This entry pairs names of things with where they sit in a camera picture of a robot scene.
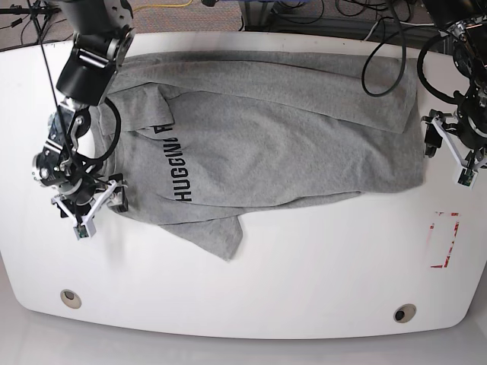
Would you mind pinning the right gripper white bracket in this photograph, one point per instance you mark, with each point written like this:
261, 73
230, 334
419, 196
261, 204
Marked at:
91, 197

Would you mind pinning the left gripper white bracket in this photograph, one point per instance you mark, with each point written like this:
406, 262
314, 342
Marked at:
445, 128

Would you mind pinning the grey T-shirt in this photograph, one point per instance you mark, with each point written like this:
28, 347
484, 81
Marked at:
204, 137

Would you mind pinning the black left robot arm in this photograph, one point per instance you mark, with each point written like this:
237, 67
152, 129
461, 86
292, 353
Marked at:
465, 130

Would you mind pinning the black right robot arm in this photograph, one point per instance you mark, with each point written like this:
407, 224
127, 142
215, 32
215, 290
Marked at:
102, 35

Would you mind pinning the red tape rectangle marking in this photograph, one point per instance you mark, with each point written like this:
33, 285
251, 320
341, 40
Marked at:
442, 235

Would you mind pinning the black tripod stand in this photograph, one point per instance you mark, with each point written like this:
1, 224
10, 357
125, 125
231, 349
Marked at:
20, 21

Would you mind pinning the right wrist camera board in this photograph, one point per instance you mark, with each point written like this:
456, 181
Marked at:
84, 231

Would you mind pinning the left table cable grommet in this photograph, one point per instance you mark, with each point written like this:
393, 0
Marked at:
70, 299

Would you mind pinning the table cable grommet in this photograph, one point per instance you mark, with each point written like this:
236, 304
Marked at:
405, 313
70, 299

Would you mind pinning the right table cable grommet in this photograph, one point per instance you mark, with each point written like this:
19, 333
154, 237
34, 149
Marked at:
405, 313

